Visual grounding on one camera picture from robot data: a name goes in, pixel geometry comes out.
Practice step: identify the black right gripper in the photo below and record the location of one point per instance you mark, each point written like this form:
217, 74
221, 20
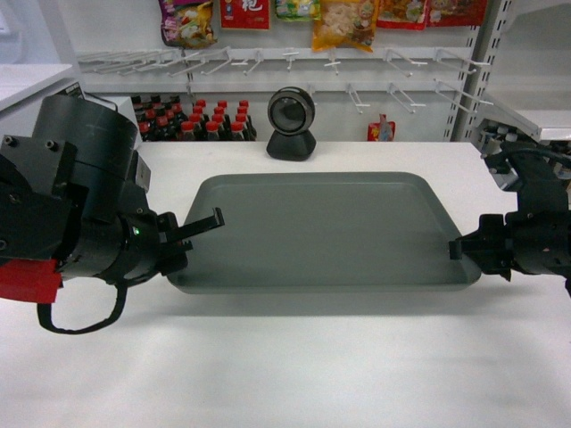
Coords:
529, 243

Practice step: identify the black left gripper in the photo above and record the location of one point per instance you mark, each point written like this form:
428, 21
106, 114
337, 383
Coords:
131, 248

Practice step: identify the grey metal tray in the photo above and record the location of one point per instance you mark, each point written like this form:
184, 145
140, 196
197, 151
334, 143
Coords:
323, 232

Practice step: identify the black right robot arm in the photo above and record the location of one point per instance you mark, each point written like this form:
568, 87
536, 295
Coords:
568, 285

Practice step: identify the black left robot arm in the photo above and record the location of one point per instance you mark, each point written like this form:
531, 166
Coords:
74, 192

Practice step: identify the white checkout table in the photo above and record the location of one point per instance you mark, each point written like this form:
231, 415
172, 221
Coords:
496, 354

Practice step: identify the black barcode scanner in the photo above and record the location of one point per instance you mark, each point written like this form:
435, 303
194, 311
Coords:
291, 111

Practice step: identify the purple snack bag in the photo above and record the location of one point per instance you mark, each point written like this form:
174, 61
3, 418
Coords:
187, 24

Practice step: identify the red snack bag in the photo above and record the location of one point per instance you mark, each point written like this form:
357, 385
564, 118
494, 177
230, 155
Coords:
244, 14

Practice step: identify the yellow snack bag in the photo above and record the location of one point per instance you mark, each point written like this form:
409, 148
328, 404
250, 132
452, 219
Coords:
350, 23

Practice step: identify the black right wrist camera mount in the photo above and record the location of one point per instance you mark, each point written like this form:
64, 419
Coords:
537, 187

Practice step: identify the red cable block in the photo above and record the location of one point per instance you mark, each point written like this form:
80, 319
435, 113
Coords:
34, 281

